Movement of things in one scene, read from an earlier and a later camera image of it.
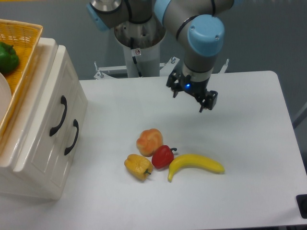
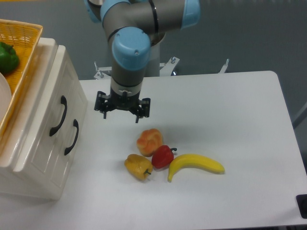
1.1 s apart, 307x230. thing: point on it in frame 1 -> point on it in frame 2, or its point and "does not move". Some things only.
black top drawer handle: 63,101 does not move
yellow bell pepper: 139,166 does not move
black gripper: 207,99 -> 122,102
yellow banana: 184,160 does not move
